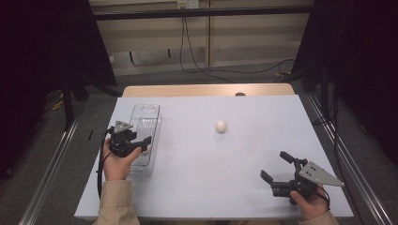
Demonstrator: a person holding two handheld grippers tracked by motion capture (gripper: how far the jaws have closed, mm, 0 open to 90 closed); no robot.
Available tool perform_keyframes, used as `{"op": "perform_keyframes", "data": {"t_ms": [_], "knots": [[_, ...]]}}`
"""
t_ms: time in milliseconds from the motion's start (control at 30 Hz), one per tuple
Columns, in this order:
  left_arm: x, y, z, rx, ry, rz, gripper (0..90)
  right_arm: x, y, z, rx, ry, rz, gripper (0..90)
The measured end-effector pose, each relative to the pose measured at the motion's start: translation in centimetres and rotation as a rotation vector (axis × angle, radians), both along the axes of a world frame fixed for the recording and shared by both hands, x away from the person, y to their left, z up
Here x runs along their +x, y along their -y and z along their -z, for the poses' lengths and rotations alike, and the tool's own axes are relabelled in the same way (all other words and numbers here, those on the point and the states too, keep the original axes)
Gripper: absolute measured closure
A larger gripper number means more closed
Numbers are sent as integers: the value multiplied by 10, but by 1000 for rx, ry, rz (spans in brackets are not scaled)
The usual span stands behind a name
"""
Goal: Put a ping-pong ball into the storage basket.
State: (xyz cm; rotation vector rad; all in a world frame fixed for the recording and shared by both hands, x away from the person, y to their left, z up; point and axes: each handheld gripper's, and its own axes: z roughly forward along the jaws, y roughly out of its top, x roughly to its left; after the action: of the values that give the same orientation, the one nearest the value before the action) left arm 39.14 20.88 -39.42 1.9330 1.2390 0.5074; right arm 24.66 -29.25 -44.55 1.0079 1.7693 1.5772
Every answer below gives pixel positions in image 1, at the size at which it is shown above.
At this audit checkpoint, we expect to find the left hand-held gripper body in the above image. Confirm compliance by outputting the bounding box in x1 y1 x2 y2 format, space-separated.
107 120 140 158

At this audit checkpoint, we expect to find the white table cover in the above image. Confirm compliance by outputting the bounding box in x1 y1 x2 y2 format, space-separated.
74 94 355 219

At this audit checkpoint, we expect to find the black curtain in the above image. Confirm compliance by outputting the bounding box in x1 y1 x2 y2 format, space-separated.
292 0 398 165
0 0 118 179

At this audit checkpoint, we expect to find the person's right hand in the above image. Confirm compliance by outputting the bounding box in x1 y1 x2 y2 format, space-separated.
290 184 330 221

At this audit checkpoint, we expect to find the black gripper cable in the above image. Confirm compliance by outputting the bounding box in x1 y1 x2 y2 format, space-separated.
314 186 331 211
97 127 115 200

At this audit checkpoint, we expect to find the black metal stand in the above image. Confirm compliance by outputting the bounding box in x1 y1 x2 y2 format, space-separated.
318 68 330 123

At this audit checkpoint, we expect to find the black power cable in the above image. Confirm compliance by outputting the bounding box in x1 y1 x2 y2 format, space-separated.
178 8 236 84
182 8 297 76

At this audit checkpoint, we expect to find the clear plastic container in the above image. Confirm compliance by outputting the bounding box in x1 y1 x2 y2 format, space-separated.
128 103 162 176

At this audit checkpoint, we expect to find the white wall socket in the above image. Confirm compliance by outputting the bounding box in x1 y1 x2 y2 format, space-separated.
176 0 200 9

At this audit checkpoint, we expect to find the black crossbar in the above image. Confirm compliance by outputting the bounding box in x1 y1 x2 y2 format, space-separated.
93 6 314 22

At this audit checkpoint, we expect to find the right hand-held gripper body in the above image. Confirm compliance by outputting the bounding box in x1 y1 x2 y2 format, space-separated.
271 158 345 205

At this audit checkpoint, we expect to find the person's left hand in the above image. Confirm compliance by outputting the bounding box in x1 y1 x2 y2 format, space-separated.
102 140 143 182

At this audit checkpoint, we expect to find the aluminium frame rail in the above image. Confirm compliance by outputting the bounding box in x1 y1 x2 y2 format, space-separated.
18 102 87 225
306 93 388 225

